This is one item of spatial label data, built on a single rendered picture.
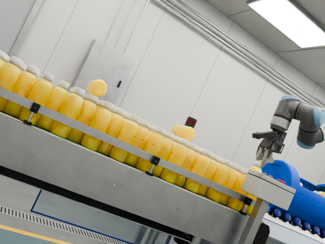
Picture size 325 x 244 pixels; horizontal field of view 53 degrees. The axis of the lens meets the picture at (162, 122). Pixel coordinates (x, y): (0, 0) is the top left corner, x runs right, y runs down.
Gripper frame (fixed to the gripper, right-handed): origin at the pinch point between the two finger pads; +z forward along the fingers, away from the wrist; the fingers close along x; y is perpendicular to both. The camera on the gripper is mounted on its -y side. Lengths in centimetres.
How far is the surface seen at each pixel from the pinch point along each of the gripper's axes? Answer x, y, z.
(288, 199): -21.0, 5.7, 10.3
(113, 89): 315, -26, -30
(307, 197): -1.0, 36.7, 5.0
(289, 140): 368, 333, -99
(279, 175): 8.7, 22.6, 0.2
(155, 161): -10, -54, 19
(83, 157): -10, -81, 28
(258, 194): -21.0, -10.4, 13.7
